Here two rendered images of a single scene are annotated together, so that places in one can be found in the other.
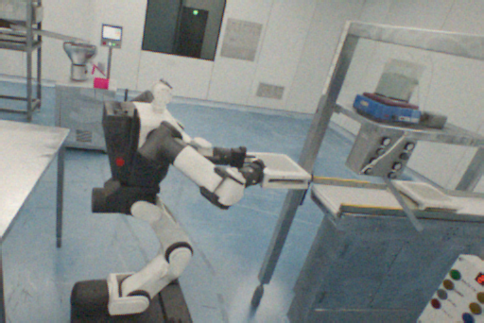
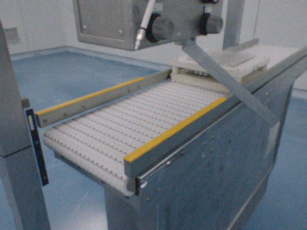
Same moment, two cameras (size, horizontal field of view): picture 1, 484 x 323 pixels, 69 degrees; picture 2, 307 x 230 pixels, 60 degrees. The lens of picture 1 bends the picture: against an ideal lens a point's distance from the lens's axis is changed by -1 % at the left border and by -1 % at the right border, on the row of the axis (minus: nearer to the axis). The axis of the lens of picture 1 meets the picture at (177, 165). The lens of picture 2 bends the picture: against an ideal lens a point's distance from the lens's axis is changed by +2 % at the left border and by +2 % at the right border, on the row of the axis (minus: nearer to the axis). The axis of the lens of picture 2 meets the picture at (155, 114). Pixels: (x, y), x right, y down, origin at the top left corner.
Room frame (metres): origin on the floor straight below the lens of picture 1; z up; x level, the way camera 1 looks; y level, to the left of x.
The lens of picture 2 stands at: (1.15, -0.62, 1.21)
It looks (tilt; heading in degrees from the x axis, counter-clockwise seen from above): 25 degrees down; 322
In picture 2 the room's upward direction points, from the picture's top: straight up
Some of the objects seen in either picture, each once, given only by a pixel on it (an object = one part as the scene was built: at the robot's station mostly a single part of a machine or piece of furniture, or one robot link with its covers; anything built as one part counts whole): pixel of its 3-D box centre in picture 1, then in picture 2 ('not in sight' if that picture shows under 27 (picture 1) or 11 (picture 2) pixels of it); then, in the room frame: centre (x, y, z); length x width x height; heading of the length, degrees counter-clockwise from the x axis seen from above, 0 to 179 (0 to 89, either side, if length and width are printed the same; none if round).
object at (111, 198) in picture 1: (124, 195); not in sight; (1.32, 0.21, 0.88); 0.28 x 0.13 x 0.18; 109
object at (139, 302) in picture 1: (127, 292); not in sight; (1.35, 0.14, 0.28); 0.21 x 0.20 x 0.13; 109
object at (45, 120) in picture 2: (414, 189); (196, 63); (1.85, -1.38, 0.96); 1.32 x 0.02 x 0.03; 102
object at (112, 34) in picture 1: (110, 53); not in sight; (3.96, 0.97, 1.07); 0.23 x 0.10 x 0.62; 103
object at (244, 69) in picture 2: (424, 194); (220, 61); (1.70, -1.33, 1.01); 0.25 x 0.24 x 0.02; 12
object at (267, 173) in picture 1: (276, 164); not in sight; (1.56, -0.47, 1.06); 0.25 x 0.24 x 0.02; 19
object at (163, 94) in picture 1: (161, 94); not in sight; (1.35, 0.12, 1.35); 0.10 x 0.07 x 0.09; 19
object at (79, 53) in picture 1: (85, 62); not in sight; (3.81, 1.20, 0.95); 0.49 x 0.36 x 0.37; 103
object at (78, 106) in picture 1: (86, 113); not in sight; (3.77, 1.14, 0.38); 0.63 x 0.57 x 0.76; 103
